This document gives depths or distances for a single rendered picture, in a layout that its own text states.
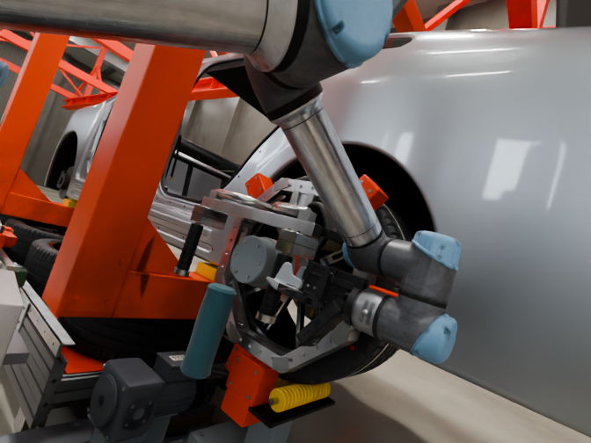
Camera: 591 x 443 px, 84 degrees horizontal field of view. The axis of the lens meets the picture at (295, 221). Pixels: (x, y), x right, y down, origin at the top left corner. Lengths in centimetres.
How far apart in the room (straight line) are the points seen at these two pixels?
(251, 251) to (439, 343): 52
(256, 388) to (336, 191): 66
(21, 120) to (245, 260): 239
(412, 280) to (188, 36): 44
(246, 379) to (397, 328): 60
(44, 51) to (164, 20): 280
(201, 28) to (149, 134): 85
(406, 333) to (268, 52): 42
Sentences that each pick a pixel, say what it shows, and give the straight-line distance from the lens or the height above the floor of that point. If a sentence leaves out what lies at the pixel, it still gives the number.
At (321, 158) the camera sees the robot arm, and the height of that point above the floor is 106.
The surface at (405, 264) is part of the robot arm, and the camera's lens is 56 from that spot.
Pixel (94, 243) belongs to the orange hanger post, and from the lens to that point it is 115.
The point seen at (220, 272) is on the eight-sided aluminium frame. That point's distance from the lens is 117.
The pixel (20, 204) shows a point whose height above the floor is 62.
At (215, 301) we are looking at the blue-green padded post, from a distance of 99.
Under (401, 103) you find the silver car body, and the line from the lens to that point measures 116.
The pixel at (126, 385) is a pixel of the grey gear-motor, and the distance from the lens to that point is 115.
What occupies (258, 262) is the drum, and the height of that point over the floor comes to 85.
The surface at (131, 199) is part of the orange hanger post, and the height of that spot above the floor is 90.
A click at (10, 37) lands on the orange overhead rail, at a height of 330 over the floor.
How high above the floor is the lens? 92
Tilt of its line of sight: 4 degrees up
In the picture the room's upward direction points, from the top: 18 degrees clockwise
